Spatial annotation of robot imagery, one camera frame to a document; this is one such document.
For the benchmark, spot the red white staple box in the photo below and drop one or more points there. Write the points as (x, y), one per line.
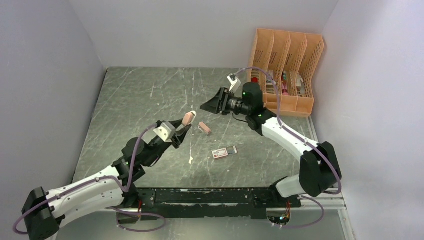
(224, 152)

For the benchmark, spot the pink stapler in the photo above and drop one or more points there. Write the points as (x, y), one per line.
(204, 128)
(188, 118)

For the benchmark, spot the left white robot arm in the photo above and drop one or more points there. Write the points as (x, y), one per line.
(46, 211)

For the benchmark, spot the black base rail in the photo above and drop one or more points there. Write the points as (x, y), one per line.
(179, 203)

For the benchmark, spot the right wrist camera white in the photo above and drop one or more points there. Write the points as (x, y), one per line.
(235, 83)

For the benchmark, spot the orange file organizer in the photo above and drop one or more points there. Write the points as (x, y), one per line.
(283, 63)

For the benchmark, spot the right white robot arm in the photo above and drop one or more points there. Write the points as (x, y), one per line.
(319, 167)

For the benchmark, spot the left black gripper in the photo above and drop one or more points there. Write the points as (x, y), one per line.
(179, 136)

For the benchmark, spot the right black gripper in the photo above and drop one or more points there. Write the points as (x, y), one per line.
(219, 103)

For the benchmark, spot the pink items in organizer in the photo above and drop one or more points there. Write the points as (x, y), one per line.
(299, 83)

